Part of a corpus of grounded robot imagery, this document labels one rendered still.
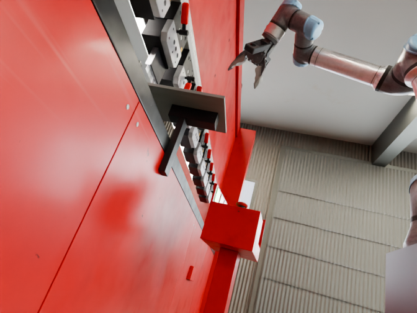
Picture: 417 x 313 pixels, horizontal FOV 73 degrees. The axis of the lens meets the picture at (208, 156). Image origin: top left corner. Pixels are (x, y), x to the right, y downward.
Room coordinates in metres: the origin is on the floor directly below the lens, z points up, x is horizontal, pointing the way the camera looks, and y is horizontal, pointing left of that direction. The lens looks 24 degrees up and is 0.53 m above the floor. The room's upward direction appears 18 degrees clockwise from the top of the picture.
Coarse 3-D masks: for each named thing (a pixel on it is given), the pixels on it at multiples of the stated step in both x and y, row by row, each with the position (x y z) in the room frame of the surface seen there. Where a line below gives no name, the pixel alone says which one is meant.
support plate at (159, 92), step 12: (156, 84) 0.67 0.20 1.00; (156, 96) 0.71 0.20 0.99; (168, 96) 0.69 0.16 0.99; (180, 96) 0.68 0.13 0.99; (192, 96) 0.66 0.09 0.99; (204, 96) 0.64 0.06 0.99; (216, 96) 0.63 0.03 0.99; (168, 108) 0.76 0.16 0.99; (204, 108) 0.70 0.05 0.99; (216, 108) 0.68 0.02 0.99; (168, 120) 0.83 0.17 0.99
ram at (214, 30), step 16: (176, 0) 0.66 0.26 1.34; (192, 0) 0.73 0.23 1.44; (208, 0) 0.85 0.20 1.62; (224, 0) 1.01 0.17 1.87; (192, 16) 0.78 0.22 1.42; (208, 16) 0.91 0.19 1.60; (224, 16) 1.09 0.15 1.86; (208, 32) 0.98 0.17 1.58; (224, 32) 1.19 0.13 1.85; (192, 48) 0.88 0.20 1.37; (208, 48) 1.05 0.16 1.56; (224, 48) 1.29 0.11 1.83; (192, 64) 0.94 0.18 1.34; (208, 64) 1.13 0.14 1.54; (224, 64) 1.40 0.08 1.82; (208, 80) 1.22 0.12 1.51; (224, 80) 1.53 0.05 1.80; (224, 144) 2.26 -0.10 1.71; (224, 160) 2.52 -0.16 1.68; (224, 176) 2.84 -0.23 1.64
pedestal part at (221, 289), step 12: (228, 252) 0.90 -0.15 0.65; (216, 264) 0.91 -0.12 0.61; (228, 264) 0.90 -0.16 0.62; (216, 276) 0.91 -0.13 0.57; (228, 276) 0.90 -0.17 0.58; (216, 288) 0.91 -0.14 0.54; (228, 288) 0.90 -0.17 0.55; (216, 300) 0.91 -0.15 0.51; (228, 300) 0.92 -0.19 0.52; (204, 312) 0.91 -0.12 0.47; (216, 312) 0.90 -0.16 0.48
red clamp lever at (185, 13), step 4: (184, 4) 0.64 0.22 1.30; (188, 4) 0.64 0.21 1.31; (184, 8) 0.65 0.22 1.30; (188, 8) 0.64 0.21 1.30; (184, 12) 0.65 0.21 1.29; (188, 12) 0.66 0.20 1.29; (184, 16) 0.66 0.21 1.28; (188, 16) 0.67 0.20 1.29; (184, 20) 0.67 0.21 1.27; (188, 20) 0.68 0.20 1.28; (184, 24) 0.68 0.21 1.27; (184, 28) 0.69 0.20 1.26; (176, 32) 0.71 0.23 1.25; (180, 32) 0.70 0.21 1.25; (184, 32) 0.70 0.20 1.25; (188, 32) 0.70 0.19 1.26
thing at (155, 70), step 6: (156, 48) 0.72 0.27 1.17; (150, 54) 0.72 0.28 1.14; (156, 54) 0.72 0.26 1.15; (150, 60) 0.72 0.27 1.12; (156, 60) 0.74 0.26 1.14; (162, 60) 0.77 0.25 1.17; (150, 66) 0.73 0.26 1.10; (156, 66) 0.76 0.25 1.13; (162, 66) 0.79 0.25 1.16; (150, 72) 0.75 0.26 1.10; (156, 72) 0.77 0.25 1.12; (162, 72) 0.80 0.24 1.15; (150, 78) 0.77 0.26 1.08; (156, 78) 0.79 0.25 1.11
